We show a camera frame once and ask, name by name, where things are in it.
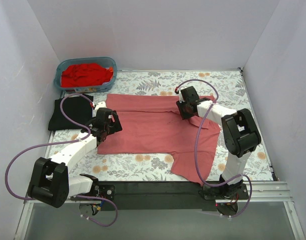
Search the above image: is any pink t shirt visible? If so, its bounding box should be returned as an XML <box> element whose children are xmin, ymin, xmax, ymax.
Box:
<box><xmin>97</xmin><ymin>93</ymin><xmax>220</xmax><ymax>184</ymax></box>

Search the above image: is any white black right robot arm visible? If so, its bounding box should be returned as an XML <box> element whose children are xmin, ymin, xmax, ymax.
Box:
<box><xmin>175</xmin><ymin>86</ymin><xmax>262</xmax><ymax>199</ymax></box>

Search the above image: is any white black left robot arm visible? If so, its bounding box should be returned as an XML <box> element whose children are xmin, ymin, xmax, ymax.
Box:
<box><xmin>27</xmin><ymin>107</ymin><xmax>122</xmax><ymax>208</ymax></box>

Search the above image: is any folded black t shirt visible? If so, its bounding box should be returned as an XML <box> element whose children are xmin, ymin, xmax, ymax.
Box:
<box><xmin>48</xmin><ymin>96</ymin><xmax>93</xmax><ymax>131</ymax></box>

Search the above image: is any floral patterned table mat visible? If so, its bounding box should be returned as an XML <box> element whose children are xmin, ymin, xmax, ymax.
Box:
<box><xmin>49</xmin><ymin>70</ymin><xmax>274</xmax><ymax>181</ymax></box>

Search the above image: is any red t shirt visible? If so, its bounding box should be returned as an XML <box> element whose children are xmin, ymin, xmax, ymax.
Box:
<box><xmin>60</xmin><ymin>63</ymin><xmax>114</xmax><ymax>88</ymax></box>

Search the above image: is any teal plastic laundry basket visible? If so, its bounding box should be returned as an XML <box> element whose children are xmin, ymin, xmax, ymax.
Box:
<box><xmin>53</xmin><ymin>56</ymin><xmax>117</xmax><ymax>93</ymax></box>

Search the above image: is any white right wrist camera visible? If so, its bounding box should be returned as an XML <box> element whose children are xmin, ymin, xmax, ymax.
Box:
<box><xmin>174</xmin><ymin>86</ymin><xmax>184</xmax><ymax>103</ymax></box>

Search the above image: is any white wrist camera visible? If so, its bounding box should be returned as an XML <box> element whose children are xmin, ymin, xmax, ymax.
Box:
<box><xmin>91</xmin><ymin>101</ymin><xmax>107</xmax><ymax>111</ymax></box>
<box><xmin>174</xmin><ymin>86</ymin><xmax>184</xmax><ymax>103</ymax></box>

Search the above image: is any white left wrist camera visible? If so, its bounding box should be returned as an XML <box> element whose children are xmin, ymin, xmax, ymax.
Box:
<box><xmin>91</xmin><ymin>101</ymin><xmax>107</xmax><ymax>111</ymax></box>

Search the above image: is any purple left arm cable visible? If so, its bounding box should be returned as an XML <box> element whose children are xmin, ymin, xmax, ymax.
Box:
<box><xmin>4</xmin><ymin>93</ymin><xmax>119</xmax><ymax>228</ymax></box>

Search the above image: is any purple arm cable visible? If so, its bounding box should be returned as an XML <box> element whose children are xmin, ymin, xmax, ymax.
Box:
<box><xmin>4</xmin><ymin>93</ymin><xmax>119</xmax><ymax>228</ymax></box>
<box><xmin>174</xmin><ymin>78</ymin><xmax>253</xmax><ymax>218</ymax></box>

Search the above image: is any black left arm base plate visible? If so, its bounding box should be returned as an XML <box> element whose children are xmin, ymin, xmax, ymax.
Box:
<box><xmin>94</xmin><ymin>184</ymin><xmax>115</xmax><ymax>201</ymax></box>

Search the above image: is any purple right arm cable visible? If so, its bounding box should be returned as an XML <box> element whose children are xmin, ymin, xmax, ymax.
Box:
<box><xmin>174</xmin><ymin>78</ymin><xmax>253</xmax><ymax>218</ymax></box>

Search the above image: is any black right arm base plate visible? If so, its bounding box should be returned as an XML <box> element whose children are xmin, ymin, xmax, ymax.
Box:
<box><xmin>198</xmin><ymin>180</ymin><xmax>249</xmax><ymax>200</ymax></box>

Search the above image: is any aluminium frame rail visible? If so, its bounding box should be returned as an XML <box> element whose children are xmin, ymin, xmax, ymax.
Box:
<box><xmin>15</xmin><ymin>181</ymin><xmax>305</xmax><ymax>240</ymax></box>

